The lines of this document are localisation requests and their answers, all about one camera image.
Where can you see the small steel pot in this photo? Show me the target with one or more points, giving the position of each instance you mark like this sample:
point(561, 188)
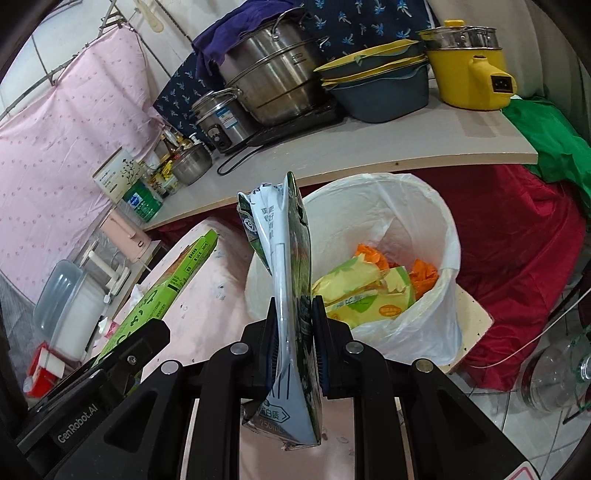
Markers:
point(191, 166)

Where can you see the green tin can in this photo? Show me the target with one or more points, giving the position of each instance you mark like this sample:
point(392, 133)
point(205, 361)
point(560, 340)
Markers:
point(143, 203)

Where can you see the pink dotted cloth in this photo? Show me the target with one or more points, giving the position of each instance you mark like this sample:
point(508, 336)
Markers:
point(60, 152)

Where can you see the green cardboard box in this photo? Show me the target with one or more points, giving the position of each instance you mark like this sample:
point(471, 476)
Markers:
point(184, 272)

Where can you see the green cloth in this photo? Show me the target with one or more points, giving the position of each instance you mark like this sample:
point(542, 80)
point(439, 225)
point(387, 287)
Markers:
point(554, 147)

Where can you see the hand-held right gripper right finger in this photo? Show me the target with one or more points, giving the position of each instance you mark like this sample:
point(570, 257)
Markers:
point(319, 341)

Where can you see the white box plant print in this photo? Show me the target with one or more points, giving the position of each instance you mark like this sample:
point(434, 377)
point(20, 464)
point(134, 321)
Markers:
point(115, 173)

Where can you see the crumpled white tissue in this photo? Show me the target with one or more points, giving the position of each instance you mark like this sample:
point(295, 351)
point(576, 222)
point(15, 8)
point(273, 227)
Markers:
point(135, 295)

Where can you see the yellow lid jar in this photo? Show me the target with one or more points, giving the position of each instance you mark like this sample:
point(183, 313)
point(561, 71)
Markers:
point(166, 180)

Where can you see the white trash bin with liner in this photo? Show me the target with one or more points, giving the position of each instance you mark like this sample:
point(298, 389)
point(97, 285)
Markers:
point(415, 217)

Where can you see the pink kettle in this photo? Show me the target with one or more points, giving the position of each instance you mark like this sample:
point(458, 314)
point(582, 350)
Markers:
point(124, 233)

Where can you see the blue basin yellow rim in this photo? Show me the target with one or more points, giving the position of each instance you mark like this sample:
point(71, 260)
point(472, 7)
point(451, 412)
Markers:
point(383, 101)
point(369, 62)

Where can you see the yellow green tissue pack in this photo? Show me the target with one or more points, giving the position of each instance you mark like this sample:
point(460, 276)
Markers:
point(364, 295)

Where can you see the beige wooden board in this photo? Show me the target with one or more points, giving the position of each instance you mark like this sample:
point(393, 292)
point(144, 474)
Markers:
point(475, 318)

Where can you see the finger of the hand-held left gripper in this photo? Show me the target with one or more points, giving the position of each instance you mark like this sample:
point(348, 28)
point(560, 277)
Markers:
point(134, 350)

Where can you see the blue floral cloth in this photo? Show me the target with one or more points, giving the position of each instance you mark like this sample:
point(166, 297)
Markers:
point(369, 23)

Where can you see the red cloth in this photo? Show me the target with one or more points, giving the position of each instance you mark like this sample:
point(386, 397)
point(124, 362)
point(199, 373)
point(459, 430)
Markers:
point(508, 240)

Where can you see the orange plastic wrapper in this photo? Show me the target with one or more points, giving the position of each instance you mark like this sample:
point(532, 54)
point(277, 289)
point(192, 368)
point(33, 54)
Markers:
point(422, 277)

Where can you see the black induction cooker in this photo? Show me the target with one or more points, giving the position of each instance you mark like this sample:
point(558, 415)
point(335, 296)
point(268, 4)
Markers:
point(314, 117)

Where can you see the green patterned snack bag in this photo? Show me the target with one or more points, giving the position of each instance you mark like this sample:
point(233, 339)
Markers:
point(288, 258)

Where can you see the white dish rack clear lid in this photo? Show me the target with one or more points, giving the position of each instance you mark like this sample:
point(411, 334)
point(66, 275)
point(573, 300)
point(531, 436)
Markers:
point(69, 304)

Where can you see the red and white box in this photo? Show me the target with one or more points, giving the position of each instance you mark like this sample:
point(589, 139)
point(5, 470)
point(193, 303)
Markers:
point(44, 371)

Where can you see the white curved counter board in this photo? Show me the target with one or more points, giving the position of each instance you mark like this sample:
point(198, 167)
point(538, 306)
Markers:
point(369, 143)

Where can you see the purple cloth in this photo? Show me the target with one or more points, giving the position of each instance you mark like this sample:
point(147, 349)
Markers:
point(231, 32)

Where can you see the clear glass container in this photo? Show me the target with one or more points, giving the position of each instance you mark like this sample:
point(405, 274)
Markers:
point(554, 378)

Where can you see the yellow electric pot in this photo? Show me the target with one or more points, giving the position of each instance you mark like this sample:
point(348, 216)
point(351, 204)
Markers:
point(461, 74)

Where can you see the steel rice cooker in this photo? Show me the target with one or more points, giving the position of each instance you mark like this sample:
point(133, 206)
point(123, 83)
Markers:
point(226, 124)

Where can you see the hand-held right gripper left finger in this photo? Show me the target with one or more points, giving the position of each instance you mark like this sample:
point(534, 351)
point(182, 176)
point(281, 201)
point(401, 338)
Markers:
point(273, 341)

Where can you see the brown sauce bottle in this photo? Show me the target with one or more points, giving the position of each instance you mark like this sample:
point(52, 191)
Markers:
point(173, 141)

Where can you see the large steel steamer pot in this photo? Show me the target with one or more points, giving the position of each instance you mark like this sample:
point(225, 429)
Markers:
point(272, 78)

